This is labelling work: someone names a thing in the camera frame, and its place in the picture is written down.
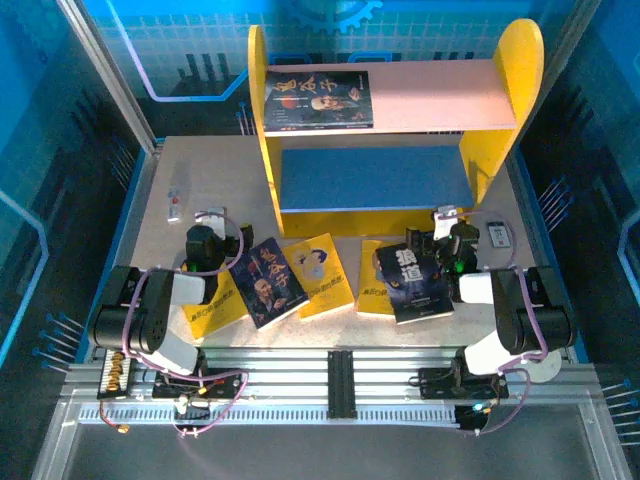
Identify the small white stick with red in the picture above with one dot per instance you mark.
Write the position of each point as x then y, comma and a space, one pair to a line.
174, 210

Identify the dark Guiguzi portrait book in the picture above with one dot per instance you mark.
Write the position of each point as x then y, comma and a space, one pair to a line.
320, 100
270, 285

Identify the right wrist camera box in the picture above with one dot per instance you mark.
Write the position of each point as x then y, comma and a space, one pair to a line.
445, 225

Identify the yellow book brown figure cover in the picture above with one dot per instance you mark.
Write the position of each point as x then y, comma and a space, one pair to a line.
367, 295

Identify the terminal strip with orange contacts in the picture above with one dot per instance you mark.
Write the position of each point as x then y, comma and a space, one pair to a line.
115, 375

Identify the yellow book two figures cover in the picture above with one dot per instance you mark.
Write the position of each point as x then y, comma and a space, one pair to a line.
325, 280

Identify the small black controller box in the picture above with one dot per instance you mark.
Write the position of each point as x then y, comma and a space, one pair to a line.
470, 421

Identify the aluminium mounting rail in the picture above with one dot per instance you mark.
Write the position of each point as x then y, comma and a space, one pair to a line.
390, 370

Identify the yellow wooden bookshelf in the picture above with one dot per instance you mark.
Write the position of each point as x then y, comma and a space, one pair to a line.
440, 95

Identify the yellow book blue figure cover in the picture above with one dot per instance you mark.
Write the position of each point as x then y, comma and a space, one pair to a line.
215, 315

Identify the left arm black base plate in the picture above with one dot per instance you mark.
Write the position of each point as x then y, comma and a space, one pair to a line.
225, 382

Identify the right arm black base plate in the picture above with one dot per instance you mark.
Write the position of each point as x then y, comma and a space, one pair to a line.
435, 385

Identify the black rail bracket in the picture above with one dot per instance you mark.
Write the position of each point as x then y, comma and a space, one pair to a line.
341, 385

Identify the aluminium enclosure post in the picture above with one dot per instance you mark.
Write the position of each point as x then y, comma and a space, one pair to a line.
555, 80
115, 85

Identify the white tape roll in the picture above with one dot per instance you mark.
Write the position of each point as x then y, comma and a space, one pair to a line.
547, 371

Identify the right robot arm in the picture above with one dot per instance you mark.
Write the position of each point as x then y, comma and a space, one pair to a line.
520, 310

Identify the dark wolf cover book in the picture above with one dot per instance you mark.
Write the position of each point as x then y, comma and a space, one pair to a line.
410, 285

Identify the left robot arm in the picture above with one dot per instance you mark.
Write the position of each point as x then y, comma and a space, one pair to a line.
160, 320

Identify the small black white card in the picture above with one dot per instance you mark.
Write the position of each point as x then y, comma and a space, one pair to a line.
498, 235

